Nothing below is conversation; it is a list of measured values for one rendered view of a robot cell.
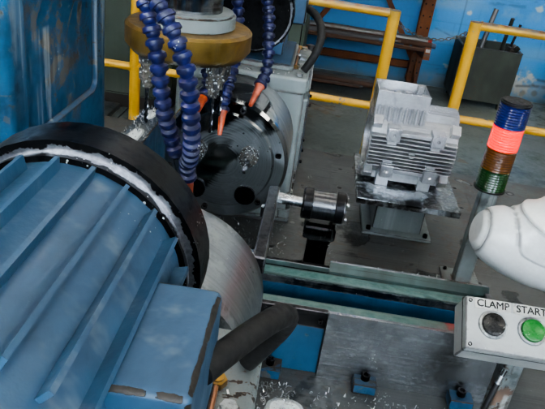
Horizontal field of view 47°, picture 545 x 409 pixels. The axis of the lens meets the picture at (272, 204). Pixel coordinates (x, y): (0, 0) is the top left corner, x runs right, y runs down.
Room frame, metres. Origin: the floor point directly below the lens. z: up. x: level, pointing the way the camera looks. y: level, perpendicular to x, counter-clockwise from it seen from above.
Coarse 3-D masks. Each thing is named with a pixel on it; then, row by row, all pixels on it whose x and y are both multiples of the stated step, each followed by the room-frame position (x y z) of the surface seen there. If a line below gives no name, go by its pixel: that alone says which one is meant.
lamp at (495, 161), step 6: (486, 150) 1.18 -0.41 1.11; (492, 150) 1.16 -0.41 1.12; (486, 156) 1.17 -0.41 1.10; (492, 156) 1.15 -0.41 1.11; (498, 156) 1.15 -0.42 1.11; (504, 156) 1.15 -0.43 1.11; (510, 156) 1.15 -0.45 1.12; (486, 162) 1.16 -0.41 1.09; (492, 162) 1.15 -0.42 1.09; (498, 162) 1.15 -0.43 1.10; (504, 162) 1.15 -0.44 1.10; (510, 162) 1.15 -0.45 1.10; (486, 168) 1.16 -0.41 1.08; (492, 168) 1.15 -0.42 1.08; (498, 168) 1.15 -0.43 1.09; (504, 168) 1.15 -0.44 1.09; (510, 168) 1.15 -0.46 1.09
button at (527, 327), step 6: (522, 324) 0.65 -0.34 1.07; (528, 324) 0.65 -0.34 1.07; (534, 324) 0.65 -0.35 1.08; (540, 324) 0.65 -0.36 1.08; (522, 330) 0.65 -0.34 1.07; (528, 330) 0.65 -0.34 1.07; (534, 330) 0.65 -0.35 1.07; (540, 330) 0.65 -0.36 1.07; (528, 336) 0.64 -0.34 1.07; (534, 336) 0.64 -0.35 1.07; (540, 336) 0.64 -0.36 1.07; (534, 342) 0.64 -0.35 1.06
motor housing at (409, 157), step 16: (368, 112) 1.49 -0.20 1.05; (432, 112) 1.39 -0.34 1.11; (448, 112) 1.40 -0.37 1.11; (368, 128) 1.50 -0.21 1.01; (384, 128) 1.36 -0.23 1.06; (416, 128) 1.36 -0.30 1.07; (432, 128) 1.37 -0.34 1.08; (448, 128) 1.37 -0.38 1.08; (368, 144) 1.48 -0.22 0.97; (384, 144) 1.33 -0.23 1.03; (400, 144) 1.34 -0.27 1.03; (416, 144) 1.33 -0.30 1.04; (448, 144) 1.34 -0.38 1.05; (368, 160) 1.33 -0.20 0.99; (384, 160) 1.33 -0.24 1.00; (400, 160) 1.34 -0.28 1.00; (416, 160) 1.33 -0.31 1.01; (432, 160) 1.32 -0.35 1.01; (448, 160) 1.34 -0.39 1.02; (400, 176) 1.37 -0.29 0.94; (416, 176) 1.37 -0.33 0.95; (448, 176) 1.33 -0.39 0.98
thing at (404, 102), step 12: (384, 84) 1.47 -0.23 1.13; (396, 84) 1.47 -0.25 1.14; (408, 84) 1.47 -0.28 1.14; (420, 84) 1.47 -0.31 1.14; (384, 96) 1.37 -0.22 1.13; (396, 96) 1.37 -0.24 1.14; (408, 96) 1.37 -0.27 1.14; (420, 96) 1.37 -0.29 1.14; (372, 108) 1.43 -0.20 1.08; (384, 108) 1.37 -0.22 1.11; (396, 108) 1.37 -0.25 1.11; (408, 108) 1.37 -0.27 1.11; (420, 108) 1.37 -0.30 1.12; (396, 120) 1.37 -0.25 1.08; (408, 120) 1.37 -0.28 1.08; (420, 120) 1.37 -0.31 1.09
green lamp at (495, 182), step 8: (480, 168) 1.18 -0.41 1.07; (480, 176) 1.17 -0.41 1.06; (488, 176) 1.15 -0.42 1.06; (496, 176) 1.15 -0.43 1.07; (504, 176) 1.15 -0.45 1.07; (480, 184) 1.16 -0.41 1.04; (488, 184) 1.15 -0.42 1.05; (496, 184) 1.15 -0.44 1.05; (504, 184) 1.15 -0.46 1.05; (496, 192) 1.15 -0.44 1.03
